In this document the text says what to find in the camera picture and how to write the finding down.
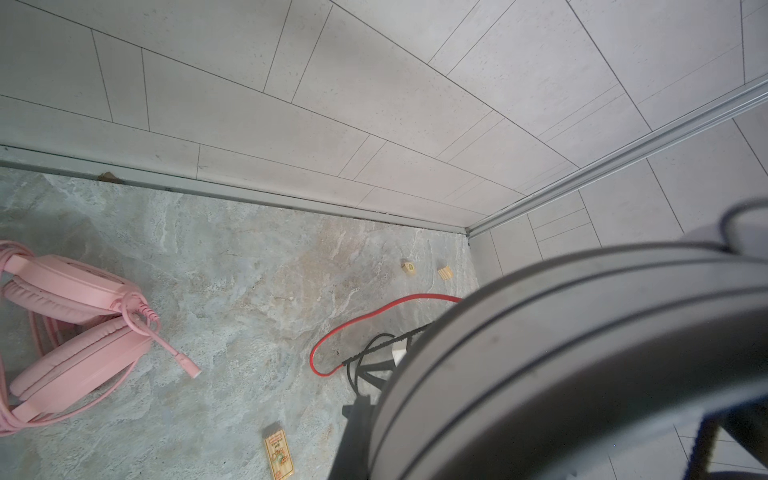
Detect small printed wooden block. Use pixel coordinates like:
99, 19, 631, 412
262, 424, 295, 480

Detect small wooden block back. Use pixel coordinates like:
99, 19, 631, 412
402, 262, 416, 276

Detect white black headphones with cable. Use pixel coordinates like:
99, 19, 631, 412
342, 198, 767, 479

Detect small wooden cube far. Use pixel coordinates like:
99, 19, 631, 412
437, 266, 454, 281

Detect pink headphones with cable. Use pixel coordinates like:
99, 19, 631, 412
1, 240, 201, 436

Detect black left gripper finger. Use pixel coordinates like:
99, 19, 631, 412
328, 395, 374, 480

